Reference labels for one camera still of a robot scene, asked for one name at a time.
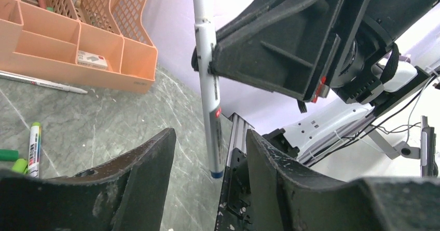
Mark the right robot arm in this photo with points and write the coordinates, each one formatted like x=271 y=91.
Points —
x=361 y=73

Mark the light green pen cap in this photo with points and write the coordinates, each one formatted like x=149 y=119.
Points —
x=20 y=166

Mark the white marker multicolour label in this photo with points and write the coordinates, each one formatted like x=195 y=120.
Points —
x=34 y=150

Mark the orange desk file organizer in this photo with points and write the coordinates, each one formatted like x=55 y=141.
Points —
x=40 y=43

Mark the small white eraser box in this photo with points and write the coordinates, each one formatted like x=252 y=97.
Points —
x=91 y=60

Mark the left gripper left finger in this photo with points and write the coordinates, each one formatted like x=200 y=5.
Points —
x=125 y=193

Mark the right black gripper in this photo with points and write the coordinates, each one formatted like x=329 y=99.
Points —
x=286 y=46

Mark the white pen by organizer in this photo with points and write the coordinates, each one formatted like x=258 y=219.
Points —
x=40 y=82

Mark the dark green pen cap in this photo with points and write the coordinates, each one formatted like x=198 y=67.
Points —
x=9 y=155

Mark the aluminium frame rail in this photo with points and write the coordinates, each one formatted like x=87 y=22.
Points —
x=238 y=136

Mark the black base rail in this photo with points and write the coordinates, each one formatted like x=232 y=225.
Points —
x=235 y=210

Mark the white marker blue end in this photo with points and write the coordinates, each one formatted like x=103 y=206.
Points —
x=205 y=36

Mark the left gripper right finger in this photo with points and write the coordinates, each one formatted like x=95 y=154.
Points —
x=289 y=196

